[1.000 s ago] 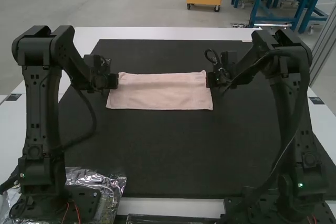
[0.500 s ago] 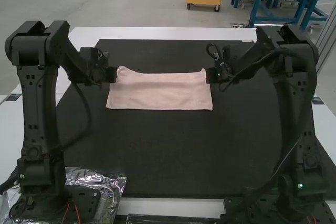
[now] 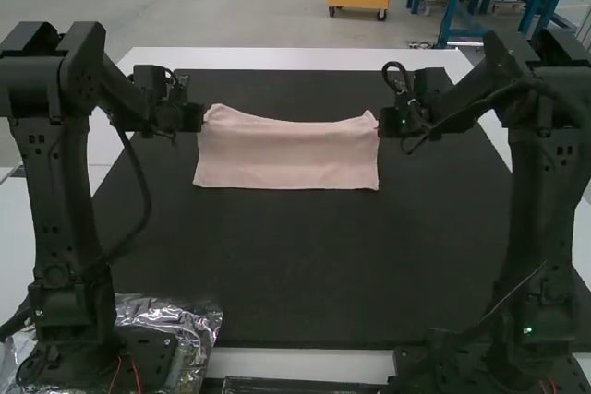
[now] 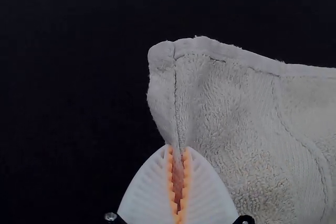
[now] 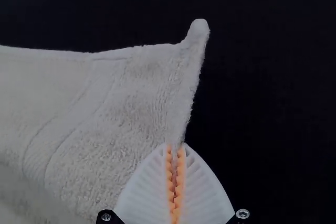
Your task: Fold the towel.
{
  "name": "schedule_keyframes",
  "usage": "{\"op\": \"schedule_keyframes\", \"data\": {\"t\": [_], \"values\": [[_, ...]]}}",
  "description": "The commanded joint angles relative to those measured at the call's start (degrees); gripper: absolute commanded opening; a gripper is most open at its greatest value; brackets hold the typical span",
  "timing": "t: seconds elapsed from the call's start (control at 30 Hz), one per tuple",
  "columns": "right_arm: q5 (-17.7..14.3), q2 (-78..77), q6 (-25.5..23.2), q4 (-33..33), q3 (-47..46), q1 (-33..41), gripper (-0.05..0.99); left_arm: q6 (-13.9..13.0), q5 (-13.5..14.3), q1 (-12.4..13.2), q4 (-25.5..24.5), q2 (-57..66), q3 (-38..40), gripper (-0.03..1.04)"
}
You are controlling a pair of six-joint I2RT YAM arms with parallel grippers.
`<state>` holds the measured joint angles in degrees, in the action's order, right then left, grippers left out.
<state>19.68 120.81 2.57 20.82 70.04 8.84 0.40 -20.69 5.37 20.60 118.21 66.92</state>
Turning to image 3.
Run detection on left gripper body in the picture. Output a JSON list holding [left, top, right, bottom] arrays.
[[150, 101, 206, 135]]

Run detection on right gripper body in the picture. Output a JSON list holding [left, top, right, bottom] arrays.
[[378, 106, 424, 139]]

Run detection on pale towel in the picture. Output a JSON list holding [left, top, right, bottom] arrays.
[[191, 103, 381, 192]]

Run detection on black mat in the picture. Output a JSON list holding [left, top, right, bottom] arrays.
[[90, 68, 539, 350]]

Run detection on silver foil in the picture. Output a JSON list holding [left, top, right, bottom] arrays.
[[0, 304, 224, 389]]

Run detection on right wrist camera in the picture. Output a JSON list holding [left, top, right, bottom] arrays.
[[411, 67, 440, 107]]

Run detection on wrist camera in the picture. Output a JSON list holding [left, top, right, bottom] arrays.
[[411, 67, 440, 107], [131, 65, 190, 104]]

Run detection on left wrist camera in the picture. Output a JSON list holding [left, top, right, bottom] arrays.
[[131, 65, 190, 104]]

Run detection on black cable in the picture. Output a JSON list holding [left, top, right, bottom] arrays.
[[82, 125, 153, 284], [381, 60, 413, 96]]

